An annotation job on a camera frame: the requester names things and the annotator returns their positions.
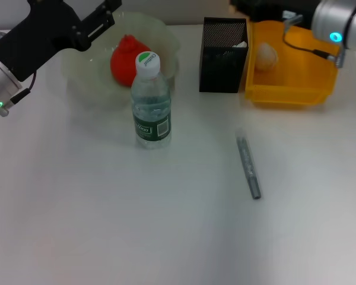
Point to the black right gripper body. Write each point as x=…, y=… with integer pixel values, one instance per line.
x=264, y=9

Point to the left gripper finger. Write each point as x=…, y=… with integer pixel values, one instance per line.
x=102, y=20

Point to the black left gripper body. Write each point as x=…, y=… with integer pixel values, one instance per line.
x=44, y=32

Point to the white paper ball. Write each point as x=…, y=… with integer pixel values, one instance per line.
x=266, y=56

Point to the red-orange toy orange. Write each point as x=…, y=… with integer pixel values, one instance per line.
x=123, y=65

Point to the clear green-label water bottle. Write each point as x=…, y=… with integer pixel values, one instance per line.
x=151, y=112

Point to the grey marker pen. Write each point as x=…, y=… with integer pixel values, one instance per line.
x=248, y=166

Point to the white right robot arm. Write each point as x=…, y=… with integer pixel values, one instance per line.
x=344, y=23

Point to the green glass fruit plate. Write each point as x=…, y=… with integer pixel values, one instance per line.
x=89, y=86

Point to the black mesh pen holder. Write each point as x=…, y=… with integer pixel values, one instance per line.
x=222, y=74

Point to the yellow plastic bin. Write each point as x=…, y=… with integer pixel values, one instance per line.
x=299, y=77

